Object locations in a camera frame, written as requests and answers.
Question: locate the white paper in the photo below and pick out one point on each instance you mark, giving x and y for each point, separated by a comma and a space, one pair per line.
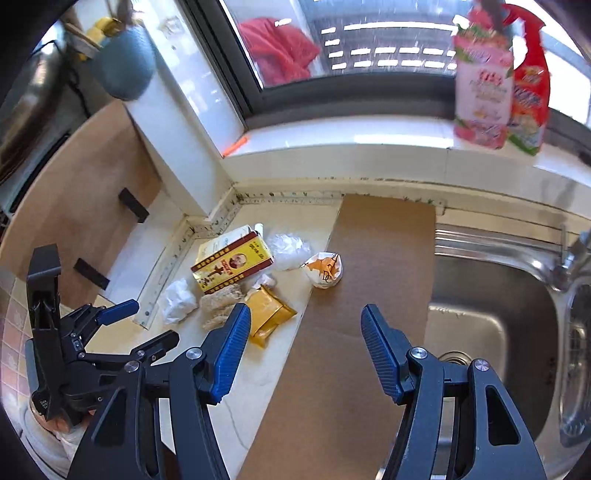
178, 302

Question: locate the wooden wall cabinet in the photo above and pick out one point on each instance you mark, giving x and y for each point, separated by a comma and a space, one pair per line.
87, 184

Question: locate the beige paper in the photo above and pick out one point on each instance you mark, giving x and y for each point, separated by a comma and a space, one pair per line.
219, 302

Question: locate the small white wrapper scrap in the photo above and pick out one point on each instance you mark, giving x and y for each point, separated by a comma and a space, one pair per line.
263, 280

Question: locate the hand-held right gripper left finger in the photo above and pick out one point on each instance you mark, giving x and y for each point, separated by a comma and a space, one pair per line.
231, 350

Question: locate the blue-grey hanging holder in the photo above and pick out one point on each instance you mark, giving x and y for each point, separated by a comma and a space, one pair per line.
124, 64

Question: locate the stainless steel sink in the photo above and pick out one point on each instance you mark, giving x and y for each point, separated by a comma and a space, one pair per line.
498, 314

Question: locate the dark framed window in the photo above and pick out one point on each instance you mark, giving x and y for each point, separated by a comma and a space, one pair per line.
369, 97

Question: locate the yellow white carton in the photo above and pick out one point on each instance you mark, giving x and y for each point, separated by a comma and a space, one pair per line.
224, 240

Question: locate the range hood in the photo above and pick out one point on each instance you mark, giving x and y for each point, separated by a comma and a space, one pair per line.
27, 101

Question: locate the orange white paper wrapper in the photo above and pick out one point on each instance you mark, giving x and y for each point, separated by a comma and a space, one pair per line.
324, 270

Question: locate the clear plastic bag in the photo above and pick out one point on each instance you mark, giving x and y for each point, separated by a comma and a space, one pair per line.
288, 251

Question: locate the pink detergent pouch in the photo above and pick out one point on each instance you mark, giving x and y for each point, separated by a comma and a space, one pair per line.
482, 87

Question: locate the red cloth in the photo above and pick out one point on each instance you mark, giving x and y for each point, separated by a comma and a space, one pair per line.
279, 50

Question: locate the yellow plastic item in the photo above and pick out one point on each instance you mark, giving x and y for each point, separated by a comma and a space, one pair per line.
99, 34

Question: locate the red spray bottle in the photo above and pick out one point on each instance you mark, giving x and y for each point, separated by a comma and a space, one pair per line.
531, 106

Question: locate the metal faucet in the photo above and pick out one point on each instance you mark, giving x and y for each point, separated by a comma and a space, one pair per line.
570, 261

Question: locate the yellow red printed box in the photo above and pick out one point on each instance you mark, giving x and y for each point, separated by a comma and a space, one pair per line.
233, 263

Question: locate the person's left forearm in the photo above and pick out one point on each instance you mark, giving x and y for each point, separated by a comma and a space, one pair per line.
51, 447

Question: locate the yellow packet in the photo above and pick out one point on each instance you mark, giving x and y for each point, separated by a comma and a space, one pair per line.
270, 316

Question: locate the brown flat board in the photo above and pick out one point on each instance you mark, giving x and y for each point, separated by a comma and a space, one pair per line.
369, 258

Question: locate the orange plastic strip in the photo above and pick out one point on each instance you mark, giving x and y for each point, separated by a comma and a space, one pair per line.
236, 145

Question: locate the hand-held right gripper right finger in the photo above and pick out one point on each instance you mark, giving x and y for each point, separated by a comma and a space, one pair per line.
383, 355

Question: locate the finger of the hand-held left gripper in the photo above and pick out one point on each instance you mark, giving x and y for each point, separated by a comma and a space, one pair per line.
117, 311
152, 346

